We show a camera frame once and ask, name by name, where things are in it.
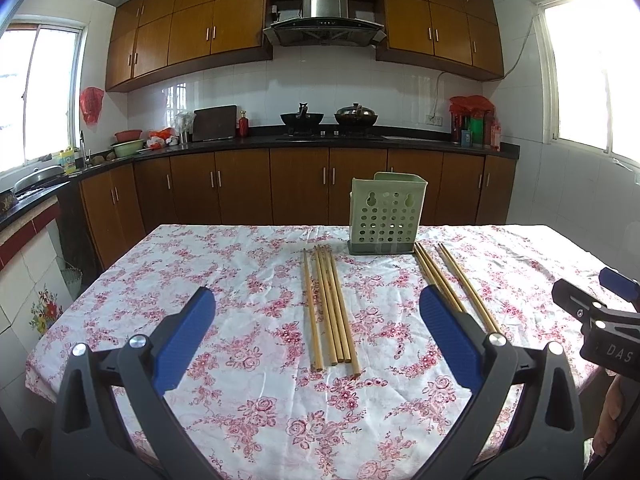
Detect red bottle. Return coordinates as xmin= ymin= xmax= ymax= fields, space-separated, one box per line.
xmin=239 ymin=110 xmax=250 ymax=138

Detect black kitchen countertop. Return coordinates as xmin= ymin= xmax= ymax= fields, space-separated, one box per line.
xmin=1 ymin=125 xmax=521 ymax=229

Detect black wok left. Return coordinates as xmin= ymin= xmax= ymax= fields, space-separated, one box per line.
xmin=280 ymin=103 xmax=323 ymax=136

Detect steel range hood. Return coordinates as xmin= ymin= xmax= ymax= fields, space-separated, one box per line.
xmin=264 ymin=0 xmax=386 ymax=47

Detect left window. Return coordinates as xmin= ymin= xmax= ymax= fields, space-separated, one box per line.
xmin=1 ymin=23 xmax=82 ymax=172

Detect floral white red tablecloth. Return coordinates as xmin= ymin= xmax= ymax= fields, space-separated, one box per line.
xmin=24 ymin=223 xmax=626 ymax=480

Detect window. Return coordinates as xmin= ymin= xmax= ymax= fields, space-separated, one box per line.
xmin=1 ymin=23 xmax=82 ymax=172
xmin=530 ymin=0 xmax=639 ymax=166

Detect red white plastic bag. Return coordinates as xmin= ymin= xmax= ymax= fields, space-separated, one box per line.
xmin=145 ymin=128 xmax=179 ymax=150

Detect green perforated utensil holder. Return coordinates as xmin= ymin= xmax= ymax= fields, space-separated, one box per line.
xmin=348 ymin=171 xmax=428 ymax=256

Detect red plastic basin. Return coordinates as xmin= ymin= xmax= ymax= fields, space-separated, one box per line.
xmin=114 ymin=129 xmax=142 ymax=143

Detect lower wooden cabinets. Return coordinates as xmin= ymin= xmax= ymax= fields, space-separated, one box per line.
xmin=80 ymin=148 xmax=518 ymax=268

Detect gas stove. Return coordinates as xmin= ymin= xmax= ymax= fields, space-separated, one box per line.
xmin=278 ymin=129 xmax=382 ymax=141

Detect black wok with lid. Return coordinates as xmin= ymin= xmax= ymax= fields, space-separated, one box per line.
xmin=334 ymin=103 xmax=378 ymax=136

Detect right window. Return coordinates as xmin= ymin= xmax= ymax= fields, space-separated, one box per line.
xmin=530 ymin=0 xmax=639 ymax=166

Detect person right hand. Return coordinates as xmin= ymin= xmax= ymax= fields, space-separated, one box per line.
xmin=592 ymin=375 xmax=624 ymax=456

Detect red plastic bag on wall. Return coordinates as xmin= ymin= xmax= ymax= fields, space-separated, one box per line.
xmin=79 ymin=87 xmax=104 ymax=127

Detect white power cable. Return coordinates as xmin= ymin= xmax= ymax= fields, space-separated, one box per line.
xmin=430 ymin=19 xmax=537 ymax=122

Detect red covered condiment rack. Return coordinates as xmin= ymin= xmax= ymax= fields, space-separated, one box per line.
xmin=449 ymin=96 xmax=501 ymax=152

